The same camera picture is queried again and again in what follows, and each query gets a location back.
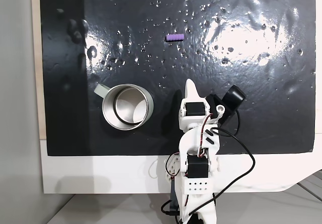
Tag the purple ribbed pen grip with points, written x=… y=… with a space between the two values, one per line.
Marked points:
x=175 y=37

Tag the black glossy mat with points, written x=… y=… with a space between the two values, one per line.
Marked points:
x=125 y=20

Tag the white board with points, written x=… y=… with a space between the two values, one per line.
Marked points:
x=100 y=173

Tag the black oval camera box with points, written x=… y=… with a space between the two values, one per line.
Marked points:
x=234 y=96

